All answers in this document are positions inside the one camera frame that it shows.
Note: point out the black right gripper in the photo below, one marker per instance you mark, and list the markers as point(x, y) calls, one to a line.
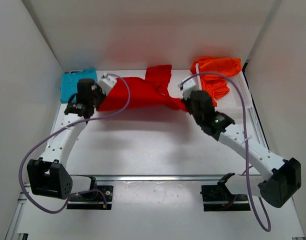
point(189, 100)

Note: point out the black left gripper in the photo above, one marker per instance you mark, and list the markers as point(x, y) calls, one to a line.
point(99, 94)

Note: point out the teal t shirt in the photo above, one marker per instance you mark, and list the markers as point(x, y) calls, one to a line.
point(69, 82)

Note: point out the red t shirt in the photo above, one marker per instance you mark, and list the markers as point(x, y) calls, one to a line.
point(147, 92)

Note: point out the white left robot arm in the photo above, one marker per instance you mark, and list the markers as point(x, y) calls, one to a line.
point(47, 175)

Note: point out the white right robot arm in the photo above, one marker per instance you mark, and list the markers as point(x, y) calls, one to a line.
point(280, 178)

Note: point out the orange t shirt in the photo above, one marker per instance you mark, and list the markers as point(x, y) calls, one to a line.
point(215, 85)

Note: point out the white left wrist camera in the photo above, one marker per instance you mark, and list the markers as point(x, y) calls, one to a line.
point(106, 82)

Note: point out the white wire rack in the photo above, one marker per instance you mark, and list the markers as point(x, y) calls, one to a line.
point(231, 103)

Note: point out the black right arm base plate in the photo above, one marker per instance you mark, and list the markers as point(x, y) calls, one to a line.
point(217, 197)

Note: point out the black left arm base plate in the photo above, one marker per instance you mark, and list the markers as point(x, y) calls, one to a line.
point(93, 200)

